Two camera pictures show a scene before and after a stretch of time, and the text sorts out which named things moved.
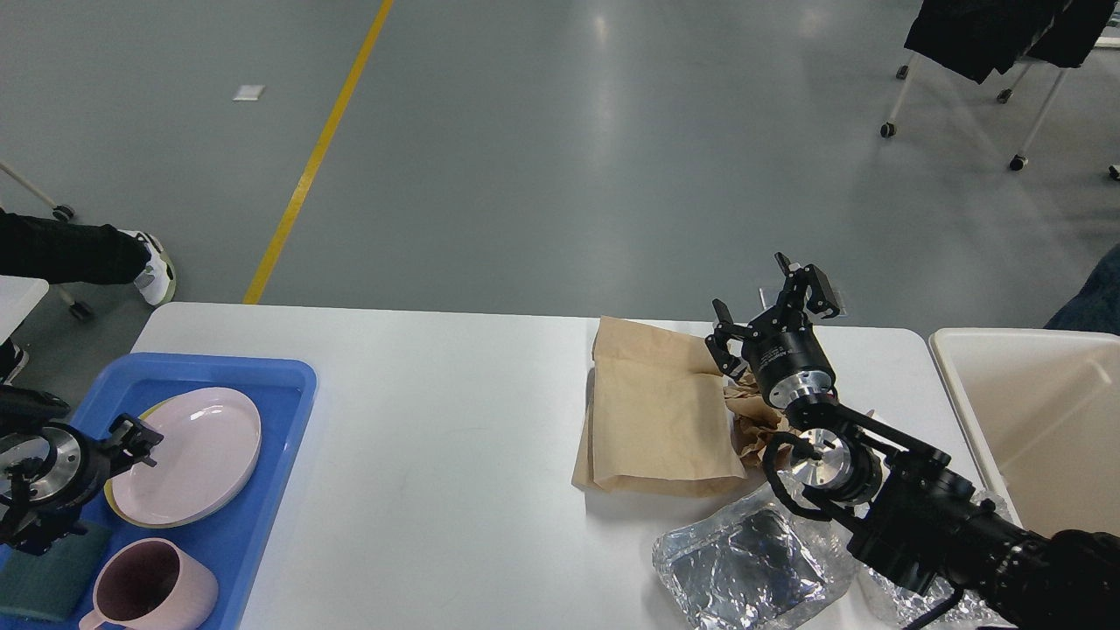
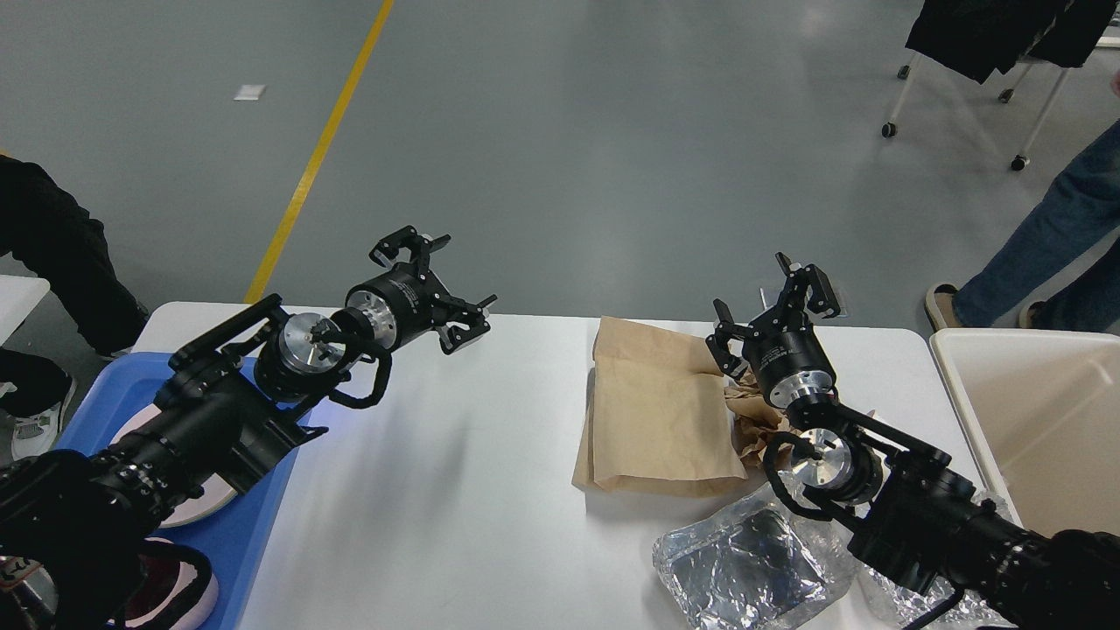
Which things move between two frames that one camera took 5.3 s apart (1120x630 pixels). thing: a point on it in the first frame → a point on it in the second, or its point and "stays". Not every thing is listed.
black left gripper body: [49, 470] → [402, 303]
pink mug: [150, 584] stays
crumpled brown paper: [753, 417] stays
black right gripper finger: [819, 297] stays
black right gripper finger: [732, 366] stays
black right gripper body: [787, 357] stays
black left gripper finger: [33, 533] → [419, 248]
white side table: [18, 297] stays
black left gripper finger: [135, 438] → [459, 311]
